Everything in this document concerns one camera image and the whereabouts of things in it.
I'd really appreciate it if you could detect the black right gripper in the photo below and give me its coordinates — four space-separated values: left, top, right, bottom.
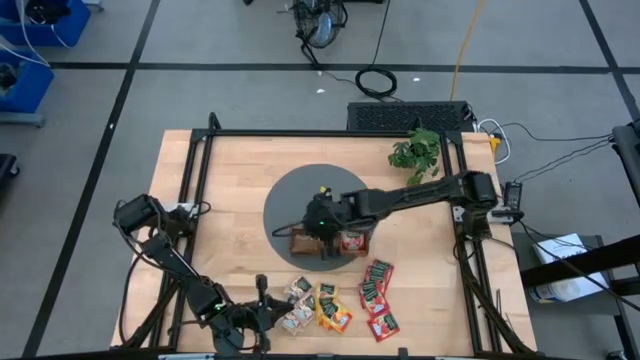
300 188 352 260

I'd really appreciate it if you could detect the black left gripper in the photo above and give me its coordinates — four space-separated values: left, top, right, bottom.
226 273 297 353

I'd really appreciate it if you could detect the red strawberry tea packet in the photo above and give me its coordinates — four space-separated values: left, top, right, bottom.
360 295 390 317
368 258 396 287
340 230 369 256
367 312 401 344
358 279 387 304

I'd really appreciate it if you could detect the wooden three-compartment tray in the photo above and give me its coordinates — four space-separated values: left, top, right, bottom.
288 225 371 260

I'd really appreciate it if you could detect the round grey woven placemat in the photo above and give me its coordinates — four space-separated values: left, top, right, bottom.
262 163 377 273

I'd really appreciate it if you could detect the potted green plant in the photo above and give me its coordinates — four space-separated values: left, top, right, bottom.
387 127 442 187

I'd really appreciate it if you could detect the black vented computer case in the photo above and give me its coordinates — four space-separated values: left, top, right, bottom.
345 100 477 134

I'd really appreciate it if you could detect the black power adapter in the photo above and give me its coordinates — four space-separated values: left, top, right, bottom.
502 180 524 211

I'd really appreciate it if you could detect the black floor fan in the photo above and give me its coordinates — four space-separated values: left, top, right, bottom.
291 0 350 51

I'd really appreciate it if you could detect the grey metal cart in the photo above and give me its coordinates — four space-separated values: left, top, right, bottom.
512 232 640 360

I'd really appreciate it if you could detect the white printed booklet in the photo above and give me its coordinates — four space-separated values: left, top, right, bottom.
530 232 609 304

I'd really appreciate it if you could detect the black metal beam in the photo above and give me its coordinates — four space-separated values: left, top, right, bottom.
519 233 640 290

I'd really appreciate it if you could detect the grey metal base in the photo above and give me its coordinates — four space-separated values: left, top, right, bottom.
0 111 46 129

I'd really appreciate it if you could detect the blue plastic bin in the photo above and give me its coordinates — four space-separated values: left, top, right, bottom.
0 0 93 49
0 49 55 115

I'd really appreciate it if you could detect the black equipment bundle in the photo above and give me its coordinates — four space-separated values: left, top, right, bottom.
24 0 72 25

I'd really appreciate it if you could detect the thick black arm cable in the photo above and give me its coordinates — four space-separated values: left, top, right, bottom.
117 249 151 347

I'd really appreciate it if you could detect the coiled black cable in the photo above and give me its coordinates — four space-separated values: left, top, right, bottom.
353 0 400 101

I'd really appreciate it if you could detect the black fan cable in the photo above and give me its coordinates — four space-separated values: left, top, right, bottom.
298 42 359 86

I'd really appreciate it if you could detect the white cable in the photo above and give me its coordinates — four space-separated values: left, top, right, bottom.
475 117 513 166

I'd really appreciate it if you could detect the yellow hanging cable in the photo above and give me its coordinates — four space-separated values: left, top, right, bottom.
448 0 486 103

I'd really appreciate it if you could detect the thin black cable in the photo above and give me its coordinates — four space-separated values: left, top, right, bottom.
513 139 615 184
499 122 615 143

